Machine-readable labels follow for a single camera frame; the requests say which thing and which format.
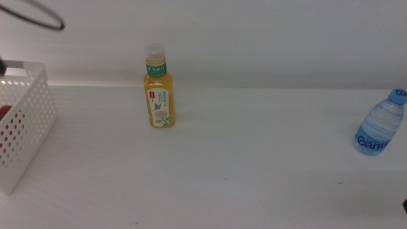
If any clear water bottle blue cap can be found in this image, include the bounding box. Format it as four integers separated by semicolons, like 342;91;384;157
353;88;407;156

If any yellow tea bottle white cap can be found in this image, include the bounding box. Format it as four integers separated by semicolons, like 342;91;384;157
142;43;176;129

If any red cola can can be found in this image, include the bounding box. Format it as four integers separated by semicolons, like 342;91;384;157
0;106;25;168

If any white perforated plastic basket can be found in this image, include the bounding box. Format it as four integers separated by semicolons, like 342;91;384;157
0;60;59;196

